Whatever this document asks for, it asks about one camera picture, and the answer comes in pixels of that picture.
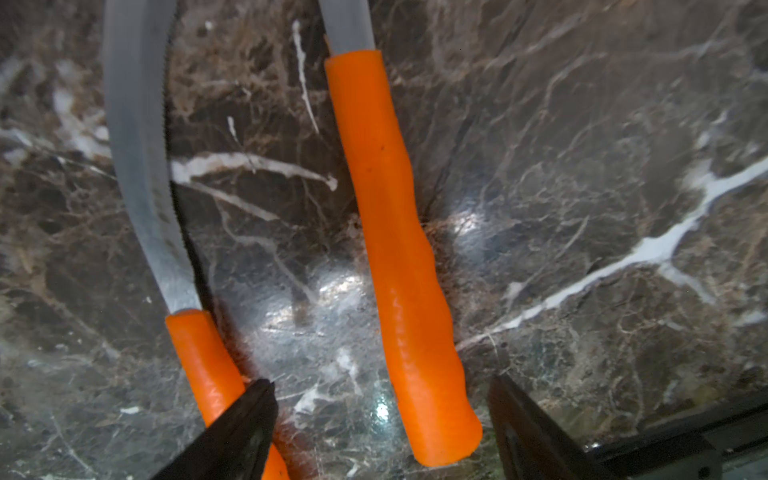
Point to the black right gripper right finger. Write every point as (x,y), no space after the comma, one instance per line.
(531,445)

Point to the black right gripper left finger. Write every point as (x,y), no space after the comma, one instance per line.
(236,445)

